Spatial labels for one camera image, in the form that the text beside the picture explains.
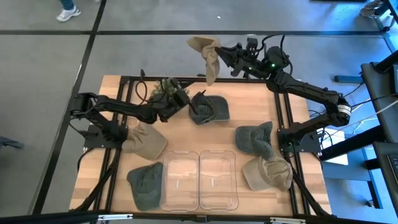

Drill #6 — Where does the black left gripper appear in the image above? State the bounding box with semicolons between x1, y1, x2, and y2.
156;90;207;123

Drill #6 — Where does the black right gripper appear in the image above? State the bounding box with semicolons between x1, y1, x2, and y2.
215;43;272;79

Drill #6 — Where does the beige baseball cap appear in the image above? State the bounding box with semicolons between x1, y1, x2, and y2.
121;121;169;161
241;155;294;192
186;36;223;86

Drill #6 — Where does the dark green baseball cap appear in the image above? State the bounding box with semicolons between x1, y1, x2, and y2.
126;161;164;212
188;93;231;126
234;121;276;161

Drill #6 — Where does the clear plastic bin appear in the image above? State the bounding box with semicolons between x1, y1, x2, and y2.
198;149;240;212
159;150;201;213

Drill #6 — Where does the blue bar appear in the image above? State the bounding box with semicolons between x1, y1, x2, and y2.
333;75;363;84

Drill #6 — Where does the white sheet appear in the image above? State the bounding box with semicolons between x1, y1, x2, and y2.
321;128;350;166

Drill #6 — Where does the person's patterned shoe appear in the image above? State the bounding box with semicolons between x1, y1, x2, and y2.
359;0;384;18

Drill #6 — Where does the black desk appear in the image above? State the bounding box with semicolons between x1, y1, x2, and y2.
359;49;398;144

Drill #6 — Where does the person's white shoe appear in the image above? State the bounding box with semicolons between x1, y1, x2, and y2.
55;5;82;23

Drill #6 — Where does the black chair base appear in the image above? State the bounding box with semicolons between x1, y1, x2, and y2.
372;0;398;33

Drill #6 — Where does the person's leg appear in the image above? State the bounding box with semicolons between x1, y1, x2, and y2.
59;0;76;11

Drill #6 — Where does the black crossbar with silver brackets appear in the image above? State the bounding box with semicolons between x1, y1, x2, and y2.
0;210;398;224

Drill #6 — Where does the dark floor object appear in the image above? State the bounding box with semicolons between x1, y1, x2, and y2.
0;135;25;151

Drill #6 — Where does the black keyboard tray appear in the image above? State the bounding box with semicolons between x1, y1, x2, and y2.
372;141;398;200

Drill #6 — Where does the black aluminium table frame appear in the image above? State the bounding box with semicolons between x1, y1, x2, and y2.
73;74;331;219

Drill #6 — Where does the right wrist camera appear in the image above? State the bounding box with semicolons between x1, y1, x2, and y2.
244;37;259;51

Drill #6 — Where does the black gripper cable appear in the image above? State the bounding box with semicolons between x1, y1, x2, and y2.
260;33;294;73

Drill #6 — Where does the black looped cable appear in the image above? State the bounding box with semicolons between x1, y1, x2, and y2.
134;68;150;106

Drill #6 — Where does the white cable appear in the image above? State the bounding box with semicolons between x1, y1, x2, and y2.
340;98;398;133

